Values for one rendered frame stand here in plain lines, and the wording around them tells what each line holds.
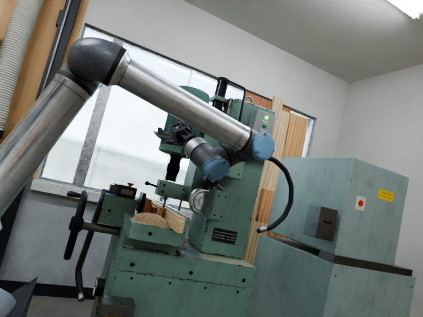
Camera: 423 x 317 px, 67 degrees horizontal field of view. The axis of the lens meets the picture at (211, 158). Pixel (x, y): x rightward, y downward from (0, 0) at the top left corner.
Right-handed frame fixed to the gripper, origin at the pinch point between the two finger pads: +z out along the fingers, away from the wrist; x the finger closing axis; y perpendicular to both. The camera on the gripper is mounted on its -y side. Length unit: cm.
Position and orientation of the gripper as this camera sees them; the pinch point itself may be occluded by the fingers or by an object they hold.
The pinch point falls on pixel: (169, 124)
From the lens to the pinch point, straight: 135.9
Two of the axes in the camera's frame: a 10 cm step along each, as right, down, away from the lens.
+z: -5.6, -5.6, 6.1
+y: -1.1, -6.8, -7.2
